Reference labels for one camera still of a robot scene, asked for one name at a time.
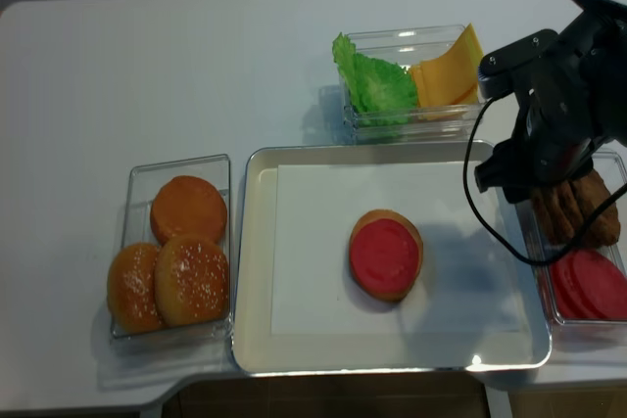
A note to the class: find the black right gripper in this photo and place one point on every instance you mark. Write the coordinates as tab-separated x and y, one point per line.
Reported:
577	90

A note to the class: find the clear lettuce cheese container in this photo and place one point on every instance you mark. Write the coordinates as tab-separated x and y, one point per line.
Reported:
407	47

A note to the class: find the green lettuce leaf front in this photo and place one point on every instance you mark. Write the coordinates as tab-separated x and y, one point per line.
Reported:
377	86

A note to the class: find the green lettuce leaf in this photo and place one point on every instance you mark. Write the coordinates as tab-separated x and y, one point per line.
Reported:
377	86
343	51

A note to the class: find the green lettuce leaf back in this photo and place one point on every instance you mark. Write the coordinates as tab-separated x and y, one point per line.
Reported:
343	51

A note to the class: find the brown meat patties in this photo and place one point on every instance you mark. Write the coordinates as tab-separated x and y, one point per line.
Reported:
562	210

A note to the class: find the yellow cheese slices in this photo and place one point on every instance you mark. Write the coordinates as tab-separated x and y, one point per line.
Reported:
450	79

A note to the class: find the red tomato slices in container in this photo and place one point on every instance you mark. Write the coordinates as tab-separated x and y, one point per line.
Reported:
589	286

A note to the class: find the bottom bun on tray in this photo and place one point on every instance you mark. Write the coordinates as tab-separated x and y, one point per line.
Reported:
392	294

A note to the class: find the clear patty tomato container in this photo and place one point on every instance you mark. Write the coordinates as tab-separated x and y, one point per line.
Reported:
612	170

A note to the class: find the red tomato slice on bun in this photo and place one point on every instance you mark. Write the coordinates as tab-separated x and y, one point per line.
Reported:
384	254

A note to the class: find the white paper sheet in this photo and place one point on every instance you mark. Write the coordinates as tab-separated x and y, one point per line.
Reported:
464	285

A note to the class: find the silver metal tray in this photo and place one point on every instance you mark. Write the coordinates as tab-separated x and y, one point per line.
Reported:
385	257

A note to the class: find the plain bun bottom half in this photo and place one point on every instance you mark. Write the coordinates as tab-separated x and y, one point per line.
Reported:
188	205

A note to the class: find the right sesame bun top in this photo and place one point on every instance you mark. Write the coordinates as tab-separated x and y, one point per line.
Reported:
191	281

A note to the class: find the sesame bun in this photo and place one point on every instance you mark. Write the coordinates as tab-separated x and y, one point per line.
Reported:
131	295
191	281

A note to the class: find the clear plastic bun container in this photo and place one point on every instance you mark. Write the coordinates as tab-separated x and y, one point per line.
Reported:
144	183

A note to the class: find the left sesame bun top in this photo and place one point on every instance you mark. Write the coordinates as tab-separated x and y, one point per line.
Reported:
131	295

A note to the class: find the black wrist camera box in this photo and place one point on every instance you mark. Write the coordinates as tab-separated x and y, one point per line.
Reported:
496	70

